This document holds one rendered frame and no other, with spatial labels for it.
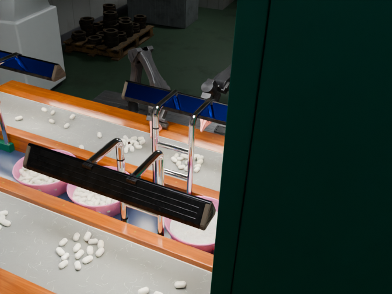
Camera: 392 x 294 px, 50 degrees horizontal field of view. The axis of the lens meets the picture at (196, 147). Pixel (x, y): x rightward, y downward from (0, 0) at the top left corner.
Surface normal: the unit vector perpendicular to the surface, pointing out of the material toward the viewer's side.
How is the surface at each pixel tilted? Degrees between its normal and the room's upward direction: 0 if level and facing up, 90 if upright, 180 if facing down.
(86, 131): 0
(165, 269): 0
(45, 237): 0
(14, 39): 90
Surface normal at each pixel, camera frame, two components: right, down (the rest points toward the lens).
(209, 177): 0.04, -0.84
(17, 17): 0.96, 0.18
